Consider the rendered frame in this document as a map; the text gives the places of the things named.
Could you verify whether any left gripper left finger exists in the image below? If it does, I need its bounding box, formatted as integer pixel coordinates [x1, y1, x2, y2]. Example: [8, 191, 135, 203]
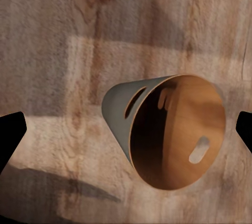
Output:
[0, 111, 27, 173]

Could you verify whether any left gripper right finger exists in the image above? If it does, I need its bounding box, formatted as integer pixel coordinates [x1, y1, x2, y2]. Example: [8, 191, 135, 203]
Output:
[236, 111, 252, 152]

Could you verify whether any trash can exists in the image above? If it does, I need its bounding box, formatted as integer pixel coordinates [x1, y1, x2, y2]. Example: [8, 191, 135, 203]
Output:
[101, 74, 226, 191]

